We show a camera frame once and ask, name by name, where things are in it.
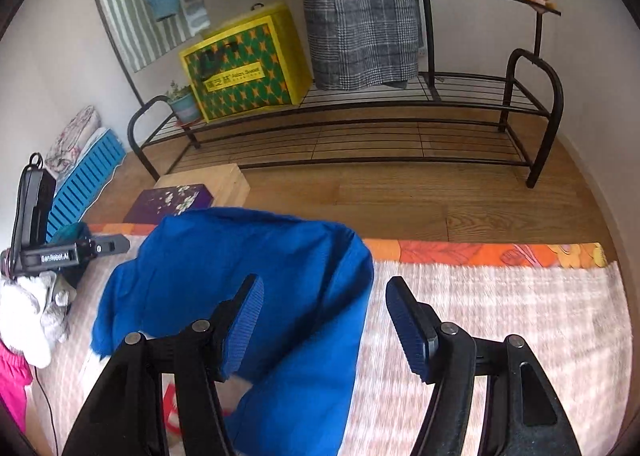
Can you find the grey plaid coat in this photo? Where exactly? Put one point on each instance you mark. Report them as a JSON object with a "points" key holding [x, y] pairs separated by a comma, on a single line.
{"points": [[360, 10]]}

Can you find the black metal clothes rack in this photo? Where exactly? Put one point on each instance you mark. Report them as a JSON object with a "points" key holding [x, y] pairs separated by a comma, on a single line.
{"points": [[535, 135]]}

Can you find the checked bed blanket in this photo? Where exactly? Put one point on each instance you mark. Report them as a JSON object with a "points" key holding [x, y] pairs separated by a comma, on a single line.
{"points": [[500, 311]]}

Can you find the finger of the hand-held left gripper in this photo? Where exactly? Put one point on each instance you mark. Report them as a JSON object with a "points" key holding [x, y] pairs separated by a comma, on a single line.
{"points": [[110, 245]]}

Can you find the blue slatted crate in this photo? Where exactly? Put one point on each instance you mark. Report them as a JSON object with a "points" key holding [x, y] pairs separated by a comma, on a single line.
{"points": [[85, 175]]}

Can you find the light wooden box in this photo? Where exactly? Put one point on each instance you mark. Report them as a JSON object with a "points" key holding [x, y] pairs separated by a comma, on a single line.
{"points": [[230, 186]]}

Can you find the floral folded quilt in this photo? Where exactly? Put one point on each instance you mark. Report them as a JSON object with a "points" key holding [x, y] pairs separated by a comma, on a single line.
{"points": [[70, 140]]}

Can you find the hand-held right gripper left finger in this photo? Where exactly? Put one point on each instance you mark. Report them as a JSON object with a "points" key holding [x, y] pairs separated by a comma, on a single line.
{"points": [[245, 321]]}

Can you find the purple floral box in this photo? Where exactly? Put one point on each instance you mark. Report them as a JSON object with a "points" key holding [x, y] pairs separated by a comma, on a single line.
{"points": [[165, 203]]}

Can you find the small potted plant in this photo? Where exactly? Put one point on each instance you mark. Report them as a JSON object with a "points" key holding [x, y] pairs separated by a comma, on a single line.
{"points": [[184, 105]]}

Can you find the white and blue jacket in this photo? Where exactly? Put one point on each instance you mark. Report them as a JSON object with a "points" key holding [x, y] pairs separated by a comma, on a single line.
{"points": [[280, 276]]}

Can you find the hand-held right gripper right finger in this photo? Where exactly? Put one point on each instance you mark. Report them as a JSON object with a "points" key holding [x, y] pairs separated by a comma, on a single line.
{"points": [[405, 326]]}

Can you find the green striped hanging cloth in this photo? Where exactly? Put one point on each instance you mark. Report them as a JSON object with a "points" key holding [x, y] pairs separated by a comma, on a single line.
{"points": [[125, 25]]}

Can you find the yellow patterned box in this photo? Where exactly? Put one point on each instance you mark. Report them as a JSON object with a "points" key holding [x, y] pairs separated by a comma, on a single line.
{"points": [[245, 70]]}

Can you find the person's left forearm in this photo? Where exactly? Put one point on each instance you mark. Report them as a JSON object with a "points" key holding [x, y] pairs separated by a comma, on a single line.
{"points": [[12, 381]]}

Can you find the person's left hand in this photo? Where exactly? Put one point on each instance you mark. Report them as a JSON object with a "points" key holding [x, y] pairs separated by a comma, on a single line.
{"points": [[25, 321]]}

